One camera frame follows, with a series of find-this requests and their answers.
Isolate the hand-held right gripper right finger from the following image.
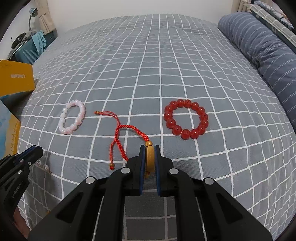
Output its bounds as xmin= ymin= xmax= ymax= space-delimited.
xmin=154 ymin=145 xmax=273 ymax=241

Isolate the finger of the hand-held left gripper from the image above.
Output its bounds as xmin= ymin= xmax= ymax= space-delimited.
xmin=9 ymin=147 xmax=43 ymax=180
xmin=0 ymin=145 xmax=37 ymax=169

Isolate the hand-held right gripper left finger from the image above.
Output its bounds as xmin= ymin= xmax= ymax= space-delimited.
xmin=28 ymin=145 xmax=148 ymax=241

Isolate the red braided cord bracelet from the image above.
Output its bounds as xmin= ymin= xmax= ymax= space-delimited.
xmin=94 ymin=111 xmax=156 ymax=179

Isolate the clear bead bracelet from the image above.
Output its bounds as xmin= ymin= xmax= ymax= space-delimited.
xmin=35 ymin=159 xmax=52 ymax=175

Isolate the pale pink bead bracelet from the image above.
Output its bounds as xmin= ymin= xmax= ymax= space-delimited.
xmin=58 ymin=100 xmax=86 ymax=135

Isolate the red bead bracelet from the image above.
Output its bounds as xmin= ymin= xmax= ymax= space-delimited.
xmin=163 ymin=99 xmax=209 ymax=140

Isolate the blue and yellow cardboard box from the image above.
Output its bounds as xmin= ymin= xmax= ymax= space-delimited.
xmin=0 ymin=60 xmax=36 ymax=160

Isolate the teal suitcase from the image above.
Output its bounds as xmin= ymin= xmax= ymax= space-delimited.
xmin=9 ymin=30 xmax=57 ymax=64

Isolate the light blue cloth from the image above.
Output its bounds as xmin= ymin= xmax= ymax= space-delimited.
xmin=31 ymin=31 xmax=47 ymax=52

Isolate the dark clutter pile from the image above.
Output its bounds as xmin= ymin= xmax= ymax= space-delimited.
xmin=10 ymin=31 xmax=35 ymax=49

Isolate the blue desk lamp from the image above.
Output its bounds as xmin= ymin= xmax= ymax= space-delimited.
xmin=28 ymin=7 xmax=40 ymax=32

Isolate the blue striped pillow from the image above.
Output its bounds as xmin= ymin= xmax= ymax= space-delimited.
xmin=218 ymin=12 xmax=296 ymax=132

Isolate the beige window curtain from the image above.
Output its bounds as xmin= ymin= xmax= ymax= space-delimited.
xmin=231 ymin=0 xmax=252 ymax=12

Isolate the plaid folded quilt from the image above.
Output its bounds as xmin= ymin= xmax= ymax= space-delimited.
xmin=248 ymin=0 xmax=294 ymax=30

